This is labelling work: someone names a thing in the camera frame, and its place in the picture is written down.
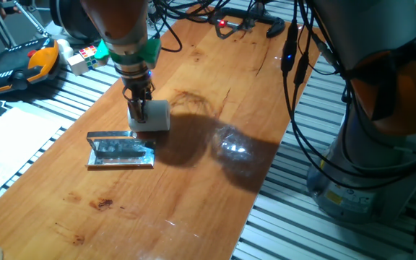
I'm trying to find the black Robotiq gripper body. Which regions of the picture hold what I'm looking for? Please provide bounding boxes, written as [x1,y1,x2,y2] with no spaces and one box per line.
[121,74,155,103]

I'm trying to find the white toilet paper roll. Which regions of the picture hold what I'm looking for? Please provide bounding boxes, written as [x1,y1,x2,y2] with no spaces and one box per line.
[127,99,171,132]

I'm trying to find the shiny metal toilet paper holder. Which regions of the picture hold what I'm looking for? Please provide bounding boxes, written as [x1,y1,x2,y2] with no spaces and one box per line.
[85,130,158,169]

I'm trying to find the person's bare hand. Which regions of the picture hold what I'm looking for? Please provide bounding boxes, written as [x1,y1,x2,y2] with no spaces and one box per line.
[0,1,21,19]

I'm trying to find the colourful Rubik's cube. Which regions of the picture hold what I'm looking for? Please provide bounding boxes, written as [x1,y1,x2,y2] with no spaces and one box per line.
[78,45,105,71]

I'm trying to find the plain white cube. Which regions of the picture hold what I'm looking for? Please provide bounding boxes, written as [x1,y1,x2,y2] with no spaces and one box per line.
[66,53,90,77]

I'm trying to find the white rounded figure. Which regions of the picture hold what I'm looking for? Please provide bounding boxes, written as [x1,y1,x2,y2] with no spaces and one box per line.
[56,38,74,66]

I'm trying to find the large black round spool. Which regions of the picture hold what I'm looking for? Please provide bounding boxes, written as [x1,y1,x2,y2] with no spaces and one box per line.
[48,0,103,43]

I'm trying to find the black orange teach pendant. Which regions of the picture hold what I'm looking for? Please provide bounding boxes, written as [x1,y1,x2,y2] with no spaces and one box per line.
[0,37,61,96]

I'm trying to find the brown wooden board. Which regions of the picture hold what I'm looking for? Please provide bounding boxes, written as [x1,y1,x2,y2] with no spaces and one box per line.
[0,3,330,260]

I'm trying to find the white printed paper sheets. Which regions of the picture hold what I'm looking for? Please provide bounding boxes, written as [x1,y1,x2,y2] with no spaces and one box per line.
[0,107,63,205]

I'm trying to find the black metal C-clamp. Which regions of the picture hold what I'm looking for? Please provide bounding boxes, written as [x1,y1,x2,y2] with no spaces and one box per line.
[207,6,287,39]

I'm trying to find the black inline adapter blue light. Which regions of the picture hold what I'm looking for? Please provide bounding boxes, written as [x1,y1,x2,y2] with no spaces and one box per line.
[280,21,300,75]

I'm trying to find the black plain inline adapter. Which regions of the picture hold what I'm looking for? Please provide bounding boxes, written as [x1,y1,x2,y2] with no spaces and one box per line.
[293,52,311,87]

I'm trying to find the thin grey gripper cable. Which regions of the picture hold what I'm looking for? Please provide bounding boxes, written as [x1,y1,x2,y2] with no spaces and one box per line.
[121,84,134,103]

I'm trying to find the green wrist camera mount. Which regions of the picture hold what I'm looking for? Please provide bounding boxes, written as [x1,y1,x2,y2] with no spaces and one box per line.
[94,38,162,70]

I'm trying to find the black cable bundle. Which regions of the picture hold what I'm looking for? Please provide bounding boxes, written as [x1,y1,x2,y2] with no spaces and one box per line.
[149,0,416,191]

